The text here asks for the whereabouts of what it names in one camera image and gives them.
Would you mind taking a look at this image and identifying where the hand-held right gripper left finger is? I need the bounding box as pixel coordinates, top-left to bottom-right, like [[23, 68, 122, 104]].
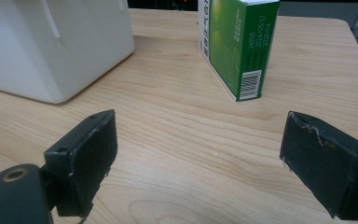
[[43, 108, 119, 218]]

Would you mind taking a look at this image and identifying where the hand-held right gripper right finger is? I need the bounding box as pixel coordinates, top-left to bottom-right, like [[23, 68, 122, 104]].
[[279, 110, 358, 221]]

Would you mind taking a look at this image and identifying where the white plastic storage box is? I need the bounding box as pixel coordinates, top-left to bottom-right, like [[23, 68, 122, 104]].
[[0, 0, 135, 105]]

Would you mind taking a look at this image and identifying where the green and white medicine box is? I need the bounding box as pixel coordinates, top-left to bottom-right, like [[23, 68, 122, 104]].
[[197, 0, 281, 103]]

